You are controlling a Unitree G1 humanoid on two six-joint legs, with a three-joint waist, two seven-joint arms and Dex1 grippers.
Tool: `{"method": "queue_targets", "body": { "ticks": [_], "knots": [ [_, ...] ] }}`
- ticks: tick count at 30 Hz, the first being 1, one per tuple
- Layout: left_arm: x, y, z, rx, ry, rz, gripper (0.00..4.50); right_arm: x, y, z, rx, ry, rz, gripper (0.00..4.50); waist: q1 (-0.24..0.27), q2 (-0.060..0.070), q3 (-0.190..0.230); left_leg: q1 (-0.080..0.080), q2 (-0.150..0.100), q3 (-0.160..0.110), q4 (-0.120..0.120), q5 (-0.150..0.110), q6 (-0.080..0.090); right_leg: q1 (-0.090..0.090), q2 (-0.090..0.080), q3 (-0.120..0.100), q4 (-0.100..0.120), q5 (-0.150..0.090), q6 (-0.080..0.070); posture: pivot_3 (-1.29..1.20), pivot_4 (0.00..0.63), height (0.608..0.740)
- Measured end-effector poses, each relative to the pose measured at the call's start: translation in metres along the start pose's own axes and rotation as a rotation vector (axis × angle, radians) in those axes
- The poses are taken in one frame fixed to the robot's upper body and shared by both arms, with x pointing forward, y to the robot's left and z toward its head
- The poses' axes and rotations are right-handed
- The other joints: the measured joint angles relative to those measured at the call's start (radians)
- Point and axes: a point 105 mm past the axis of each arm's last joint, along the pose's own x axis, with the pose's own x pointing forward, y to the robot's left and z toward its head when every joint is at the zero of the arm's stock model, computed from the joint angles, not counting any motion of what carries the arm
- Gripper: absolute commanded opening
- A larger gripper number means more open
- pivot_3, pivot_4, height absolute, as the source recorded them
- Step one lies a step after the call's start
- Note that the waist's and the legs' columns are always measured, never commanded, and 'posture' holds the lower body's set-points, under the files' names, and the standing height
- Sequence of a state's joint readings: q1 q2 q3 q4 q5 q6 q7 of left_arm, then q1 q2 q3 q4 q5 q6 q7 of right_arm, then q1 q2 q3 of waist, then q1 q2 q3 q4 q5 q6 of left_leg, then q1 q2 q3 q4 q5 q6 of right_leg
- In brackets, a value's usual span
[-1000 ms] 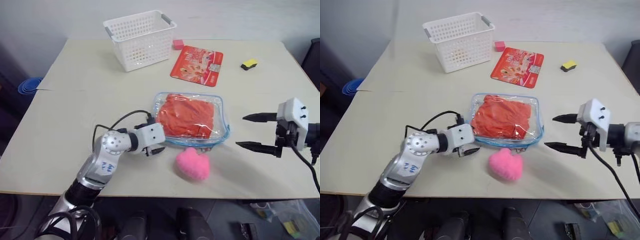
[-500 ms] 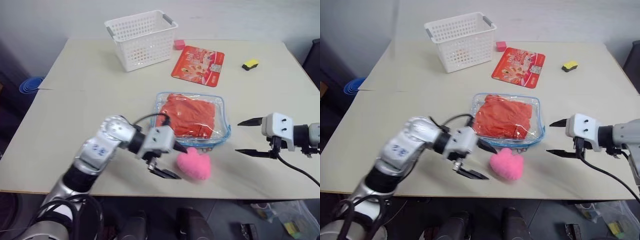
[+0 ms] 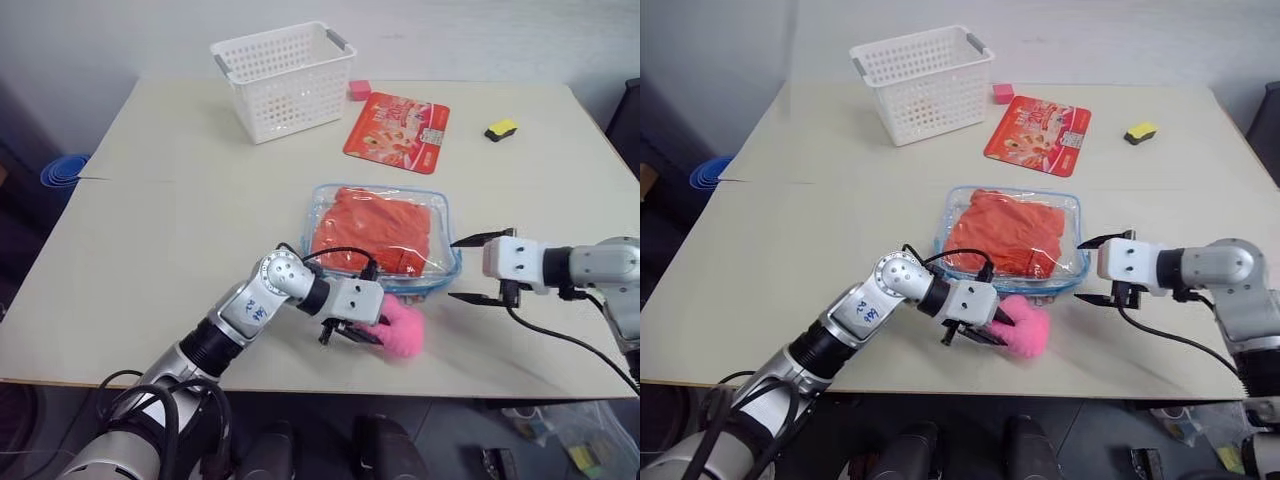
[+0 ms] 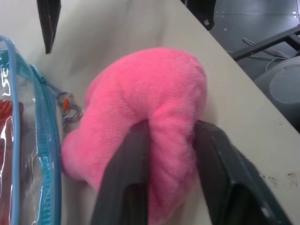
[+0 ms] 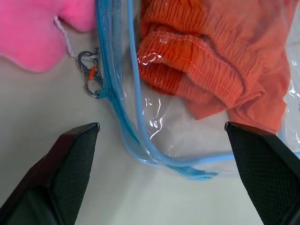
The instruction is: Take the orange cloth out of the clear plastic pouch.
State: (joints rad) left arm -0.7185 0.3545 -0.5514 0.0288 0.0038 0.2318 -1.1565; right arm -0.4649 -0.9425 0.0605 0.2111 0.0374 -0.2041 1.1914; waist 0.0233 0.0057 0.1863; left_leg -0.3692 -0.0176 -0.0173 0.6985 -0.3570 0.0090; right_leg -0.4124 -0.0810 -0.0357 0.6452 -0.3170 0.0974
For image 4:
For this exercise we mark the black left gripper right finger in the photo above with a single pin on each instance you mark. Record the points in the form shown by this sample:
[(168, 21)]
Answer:
[(222, 168)]

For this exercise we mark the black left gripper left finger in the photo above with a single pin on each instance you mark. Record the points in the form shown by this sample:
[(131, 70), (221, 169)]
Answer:
[(127, 159)]

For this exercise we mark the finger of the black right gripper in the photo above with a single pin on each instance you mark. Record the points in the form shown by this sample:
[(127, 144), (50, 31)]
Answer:
[(50, 23)]

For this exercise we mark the pink fluffy cloth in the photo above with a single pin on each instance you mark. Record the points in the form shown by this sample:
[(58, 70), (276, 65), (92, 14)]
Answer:
[(140, 89)]

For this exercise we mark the clear plastic pouch blue zipper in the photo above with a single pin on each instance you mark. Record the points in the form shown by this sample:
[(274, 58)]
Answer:
[(47, 150)]

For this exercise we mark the metal zipper pull clasp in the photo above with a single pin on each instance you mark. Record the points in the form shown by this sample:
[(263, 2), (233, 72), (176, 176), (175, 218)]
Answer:
[(74, 114)]

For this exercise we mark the black stand leg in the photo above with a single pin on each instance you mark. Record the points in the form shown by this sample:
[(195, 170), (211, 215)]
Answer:
[(199, 11)]

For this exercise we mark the dark metal frame bar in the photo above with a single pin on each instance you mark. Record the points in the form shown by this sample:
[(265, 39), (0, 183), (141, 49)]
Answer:
[(264, 44)]

